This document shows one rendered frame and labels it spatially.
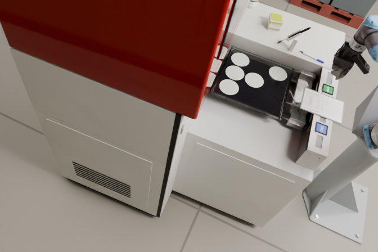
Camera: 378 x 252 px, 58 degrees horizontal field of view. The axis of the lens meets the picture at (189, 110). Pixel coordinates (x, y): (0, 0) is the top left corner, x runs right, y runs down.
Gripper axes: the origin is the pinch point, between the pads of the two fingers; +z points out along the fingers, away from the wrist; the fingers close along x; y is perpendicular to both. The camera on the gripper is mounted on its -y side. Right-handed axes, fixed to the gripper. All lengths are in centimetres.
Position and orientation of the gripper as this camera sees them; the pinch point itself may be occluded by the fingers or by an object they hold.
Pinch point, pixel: (338, 77)
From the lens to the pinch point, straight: 181.2
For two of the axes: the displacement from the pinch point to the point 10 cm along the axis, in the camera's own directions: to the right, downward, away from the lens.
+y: -9.2, -3.8, 1.1
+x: -3.7, 7.3, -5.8
